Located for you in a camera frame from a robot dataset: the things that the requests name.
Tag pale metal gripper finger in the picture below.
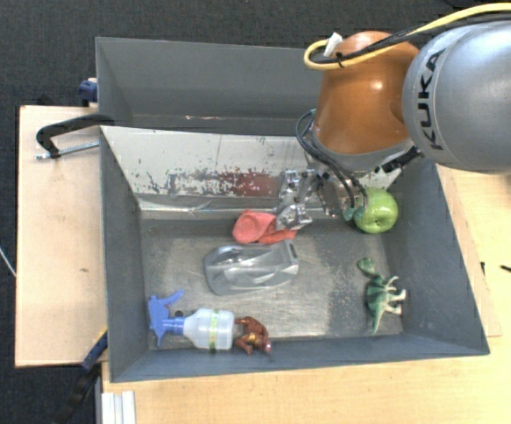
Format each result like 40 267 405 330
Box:
278 169 305 215
274 204 314 231

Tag red cloth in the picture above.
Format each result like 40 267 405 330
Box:
231 208 298 246

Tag green apple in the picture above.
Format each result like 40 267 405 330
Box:
353 187 400 235

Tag silver curved plastic object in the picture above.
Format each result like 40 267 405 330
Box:
202 238 301 297

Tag grey metal bin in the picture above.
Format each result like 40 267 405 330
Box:
94 36 491 383

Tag green toy dinosaur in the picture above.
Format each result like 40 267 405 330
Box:
357 256 409 336

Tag brown toy monkey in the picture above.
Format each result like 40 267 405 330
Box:
233 315 274 357

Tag clear spray bottle blue nozzle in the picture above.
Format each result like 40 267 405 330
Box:
147 289 237 353

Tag black cylinder on white bracket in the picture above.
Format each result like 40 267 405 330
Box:
379 147 423 175

